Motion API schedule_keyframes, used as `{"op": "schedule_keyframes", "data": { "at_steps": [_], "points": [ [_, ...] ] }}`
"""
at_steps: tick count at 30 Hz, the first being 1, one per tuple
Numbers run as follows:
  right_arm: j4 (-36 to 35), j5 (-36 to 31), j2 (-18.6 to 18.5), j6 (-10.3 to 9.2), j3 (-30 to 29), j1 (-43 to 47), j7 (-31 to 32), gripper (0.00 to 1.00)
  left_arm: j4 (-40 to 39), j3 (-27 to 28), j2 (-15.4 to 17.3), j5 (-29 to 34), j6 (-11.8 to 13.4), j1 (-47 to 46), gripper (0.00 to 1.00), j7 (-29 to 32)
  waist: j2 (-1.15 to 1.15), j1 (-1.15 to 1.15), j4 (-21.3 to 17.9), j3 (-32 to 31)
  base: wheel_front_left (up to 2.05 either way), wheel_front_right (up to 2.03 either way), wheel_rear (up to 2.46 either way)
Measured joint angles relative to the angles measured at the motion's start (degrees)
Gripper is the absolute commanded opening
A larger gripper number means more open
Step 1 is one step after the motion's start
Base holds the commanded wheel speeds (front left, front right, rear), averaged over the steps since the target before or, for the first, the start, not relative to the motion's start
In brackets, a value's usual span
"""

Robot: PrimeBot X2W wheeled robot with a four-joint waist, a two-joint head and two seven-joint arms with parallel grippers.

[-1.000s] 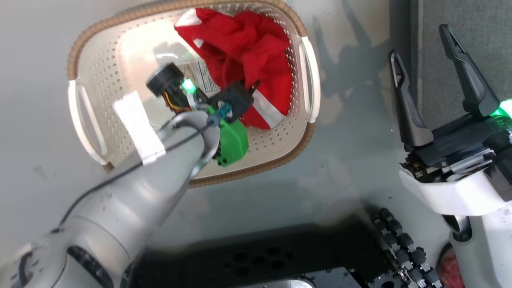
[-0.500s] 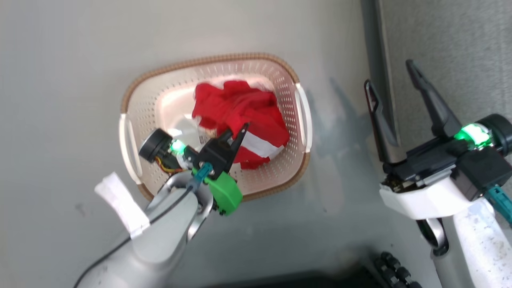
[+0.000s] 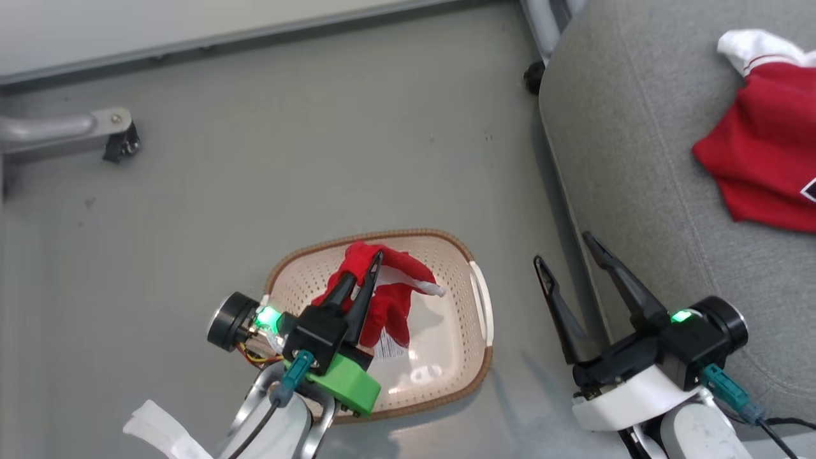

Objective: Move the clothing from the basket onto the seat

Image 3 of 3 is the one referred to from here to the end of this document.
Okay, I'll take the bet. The teal plug right black cable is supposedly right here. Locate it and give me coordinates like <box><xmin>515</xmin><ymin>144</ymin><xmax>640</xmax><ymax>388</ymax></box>
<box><xmin>700</xmin><ymin>363</ymin><xmax>816</xmax><ymax>459</ymax></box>

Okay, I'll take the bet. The teal plug black cable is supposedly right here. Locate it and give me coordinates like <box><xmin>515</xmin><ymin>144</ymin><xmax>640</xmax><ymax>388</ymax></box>
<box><xmin>226</xmin><ymin>349</ymin><xmax>317</xmax><ymax>459</ymax></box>
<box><xmin>700</xmin><ymin>363</ymin><xmax>816</xmax><ymax>459</ymax></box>

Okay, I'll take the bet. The grey fabric sofa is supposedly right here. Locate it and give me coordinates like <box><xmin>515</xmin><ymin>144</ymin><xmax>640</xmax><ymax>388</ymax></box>
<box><xmin>539</xmin><ymin>0</ymin><xmax>816</xmax><ymax>425</ymax></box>

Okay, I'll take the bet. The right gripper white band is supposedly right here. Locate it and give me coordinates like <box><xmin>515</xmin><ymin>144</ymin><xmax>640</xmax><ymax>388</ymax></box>
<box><xmin>534</xmin><ymin>231</ymin><xmax>750</xmax><ymax>433</ymax></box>

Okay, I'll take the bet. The black caster wheel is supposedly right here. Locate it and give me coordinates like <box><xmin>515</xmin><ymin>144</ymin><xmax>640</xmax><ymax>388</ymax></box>
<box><xmin>103</xmin><ymin>122</ymin><xmax>142</xmax><ymax>164</ymax></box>
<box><xmin>524</xmin><ymin>61</ymin><xmax>547</xmax><ymax>96</ymax></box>

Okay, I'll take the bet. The beige perforated laundry basket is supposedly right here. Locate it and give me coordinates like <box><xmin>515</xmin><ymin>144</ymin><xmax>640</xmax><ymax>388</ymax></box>
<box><xmin>263</xmin><ymin>228</ymin><xmax>495</xmax><ymax>423</ymax></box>

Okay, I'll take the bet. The teal plug left black cable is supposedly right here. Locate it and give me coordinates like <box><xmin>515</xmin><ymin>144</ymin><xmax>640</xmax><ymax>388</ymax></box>
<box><xmin>226</xmin><ymin>349</ymin><xmax>317</xmax><ymax>459</ymax></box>

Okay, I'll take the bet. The large red white jersey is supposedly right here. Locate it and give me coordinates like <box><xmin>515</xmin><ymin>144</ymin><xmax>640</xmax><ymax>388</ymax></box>
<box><xmin>692</xmin><ymin>29</ymin><xmax>816</xmax><ymax>232</ymax></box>

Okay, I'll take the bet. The small red white garment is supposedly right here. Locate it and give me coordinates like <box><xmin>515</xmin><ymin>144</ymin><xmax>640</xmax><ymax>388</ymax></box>
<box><xmin>311</xmin><ymin>241</ymin><xmax>446</xmax><ymax>361</ymax></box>

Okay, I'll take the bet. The grey metal partition leg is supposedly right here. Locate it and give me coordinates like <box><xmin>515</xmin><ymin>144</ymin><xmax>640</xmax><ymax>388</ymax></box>
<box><xmin>0</xmin><ymin>107</ymin><xmax>133</xmax><ymax>163</ymax></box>

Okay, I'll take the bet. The white fabric strap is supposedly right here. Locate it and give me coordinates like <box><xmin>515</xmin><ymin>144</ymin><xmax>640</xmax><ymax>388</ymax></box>
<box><xmin>122</xmin><ymin>400</ymin><xmax>215</xmax><ymax>459</ymax></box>

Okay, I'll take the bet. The grey partition bottom rail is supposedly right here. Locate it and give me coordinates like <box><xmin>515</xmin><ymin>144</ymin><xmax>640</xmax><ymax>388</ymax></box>
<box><xmin>0</xmin><ymin>0</ymin><xmax>485</xmax><ymax>87</ymax></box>

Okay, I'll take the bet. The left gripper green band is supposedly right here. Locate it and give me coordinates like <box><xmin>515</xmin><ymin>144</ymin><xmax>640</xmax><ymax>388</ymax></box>
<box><xmin>206</xmin><ymin>251</ymin><xmax>384</xmax><ymax>418</ymax></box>

